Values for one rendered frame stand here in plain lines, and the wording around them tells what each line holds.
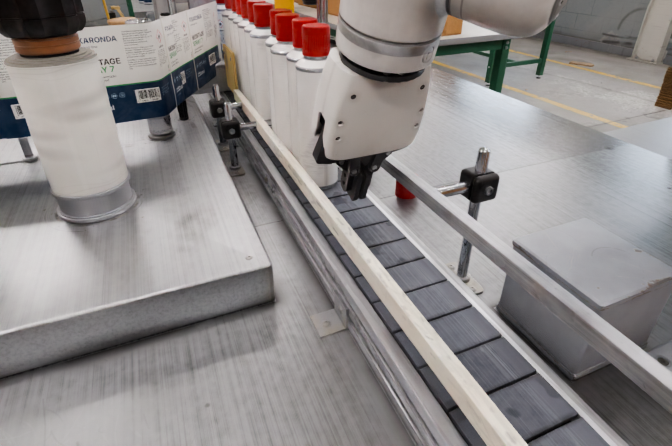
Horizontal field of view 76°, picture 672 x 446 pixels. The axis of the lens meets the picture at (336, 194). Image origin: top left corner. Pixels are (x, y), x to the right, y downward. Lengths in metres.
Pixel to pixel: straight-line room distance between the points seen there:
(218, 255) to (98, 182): 0.17
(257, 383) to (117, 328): 0.14
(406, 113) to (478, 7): 0.14
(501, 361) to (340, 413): 0.14
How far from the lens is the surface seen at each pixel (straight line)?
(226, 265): 0.46
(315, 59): 0.53
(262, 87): 0.77
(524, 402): 0.37
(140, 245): 0.52
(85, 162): 0.55
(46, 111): 0.54
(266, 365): 0.43
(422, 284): 0.43
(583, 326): 0.32
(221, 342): 0.46
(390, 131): 0.41
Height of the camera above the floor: 1.16
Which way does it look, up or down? 30 degrees down
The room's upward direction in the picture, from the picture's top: straight up
